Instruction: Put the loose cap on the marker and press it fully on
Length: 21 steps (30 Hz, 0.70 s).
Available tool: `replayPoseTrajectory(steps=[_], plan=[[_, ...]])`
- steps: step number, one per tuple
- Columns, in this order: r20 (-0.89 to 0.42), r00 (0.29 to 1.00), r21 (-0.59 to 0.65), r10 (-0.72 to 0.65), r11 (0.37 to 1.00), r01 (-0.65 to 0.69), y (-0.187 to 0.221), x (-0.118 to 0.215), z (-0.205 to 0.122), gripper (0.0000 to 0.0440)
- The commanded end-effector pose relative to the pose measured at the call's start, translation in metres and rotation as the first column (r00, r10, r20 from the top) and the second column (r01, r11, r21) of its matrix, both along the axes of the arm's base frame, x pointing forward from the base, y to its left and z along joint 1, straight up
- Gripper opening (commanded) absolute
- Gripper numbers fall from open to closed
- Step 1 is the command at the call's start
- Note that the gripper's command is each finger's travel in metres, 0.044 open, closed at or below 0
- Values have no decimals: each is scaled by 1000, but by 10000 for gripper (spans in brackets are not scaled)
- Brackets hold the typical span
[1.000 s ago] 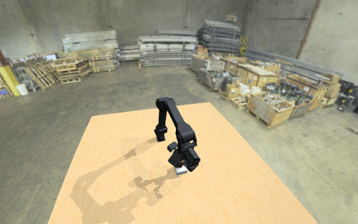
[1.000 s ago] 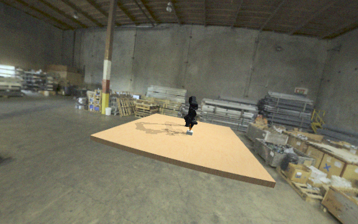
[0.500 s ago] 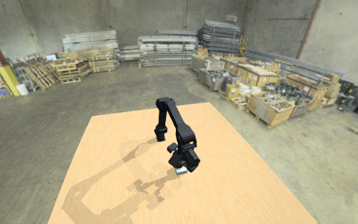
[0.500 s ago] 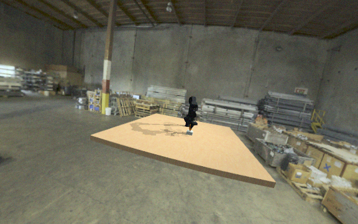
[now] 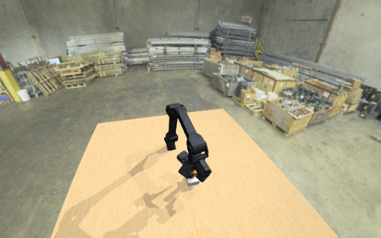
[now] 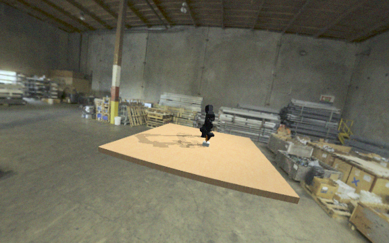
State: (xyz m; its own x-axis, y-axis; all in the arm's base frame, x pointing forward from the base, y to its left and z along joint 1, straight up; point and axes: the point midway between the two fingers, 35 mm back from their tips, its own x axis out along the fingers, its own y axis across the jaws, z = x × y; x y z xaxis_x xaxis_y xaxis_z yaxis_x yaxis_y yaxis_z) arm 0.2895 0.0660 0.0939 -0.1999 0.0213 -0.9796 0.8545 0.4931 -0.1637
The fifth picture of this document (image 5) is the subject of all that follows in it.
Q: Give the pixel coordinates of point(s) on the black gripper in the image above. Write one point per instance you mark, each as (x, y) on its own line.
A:
(182, 157)

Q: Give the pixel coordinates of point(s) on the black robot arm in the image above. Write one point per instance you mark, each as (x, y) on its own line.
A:
(195, 142)

